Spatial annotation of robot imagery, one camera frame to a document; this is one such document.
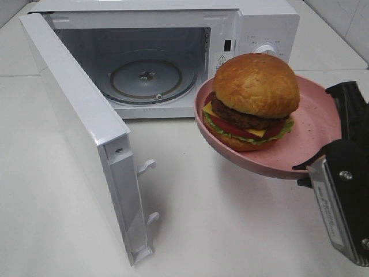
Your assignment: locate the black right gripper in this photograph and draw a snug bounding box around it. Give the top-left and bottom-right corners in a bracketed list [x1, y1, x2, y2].
[292, 81, 369, 208]

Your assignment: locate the pink plate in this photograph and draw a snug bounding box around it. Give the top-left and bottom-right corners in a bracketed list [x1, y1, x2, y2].
[194, 76, 341, 179]

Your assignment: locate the burger with sesame bun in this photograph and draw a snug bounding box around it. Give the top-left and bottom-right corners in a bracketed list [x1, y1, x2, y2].
[201, 53, 300, 152]

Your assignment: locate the white microwave door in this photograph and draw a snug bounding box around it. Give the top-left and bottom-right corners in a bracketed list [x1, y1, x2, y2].
[20, 13, 152, 265]

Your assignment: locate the upper white power knob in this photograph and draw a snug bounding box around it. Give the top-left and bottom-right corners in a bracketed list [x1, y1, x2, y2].
[253, 42, 278, 57]

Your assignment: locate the white warning label sticker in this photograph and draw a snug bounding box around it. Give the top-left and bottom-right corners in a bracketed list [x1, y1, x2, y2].
[214, 52, 228, 73]

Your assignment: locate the glass microwave turntable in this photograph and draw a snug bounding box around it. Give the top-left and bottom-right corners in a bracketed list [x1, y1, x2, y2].
[92, 49, 197, 105]

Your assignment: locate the white microwave oven body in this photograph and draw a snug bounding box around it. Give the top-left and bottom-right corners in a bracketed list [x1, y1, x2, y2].
[27, 1, 299, 119]

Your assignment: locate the wrist camera mount plate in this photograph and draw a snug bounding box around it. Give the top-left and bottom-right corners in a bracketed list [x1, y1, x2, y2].
[307, 156, 368, 267]

